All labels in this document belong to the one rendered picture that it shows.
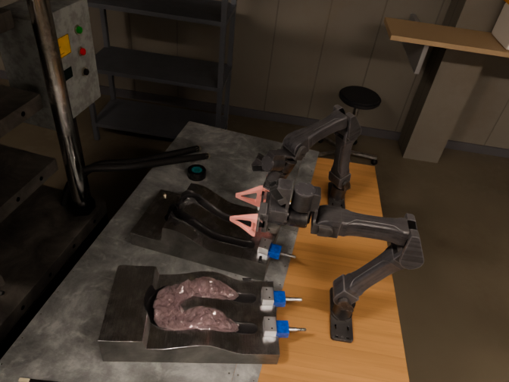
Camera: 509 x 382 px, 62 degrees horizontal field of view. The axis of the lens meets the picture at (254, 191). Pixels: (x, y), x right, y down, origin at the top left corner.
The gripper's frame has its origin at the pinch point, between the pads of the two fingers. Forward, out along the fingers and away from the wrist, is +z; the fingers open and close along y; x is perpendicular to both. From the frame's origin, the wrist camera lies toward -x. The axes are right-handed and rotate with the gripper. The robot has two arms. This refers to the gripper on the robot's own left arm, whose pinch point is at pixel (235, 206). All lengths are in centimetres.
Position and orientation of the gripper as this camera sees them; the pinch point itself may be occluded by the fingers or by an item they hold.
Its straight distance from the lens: 115.7
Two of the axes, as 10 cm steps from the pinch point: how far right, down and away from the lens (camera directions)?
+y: -1.3, 6.3, -7.7
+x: -0.9, 7.6, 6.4
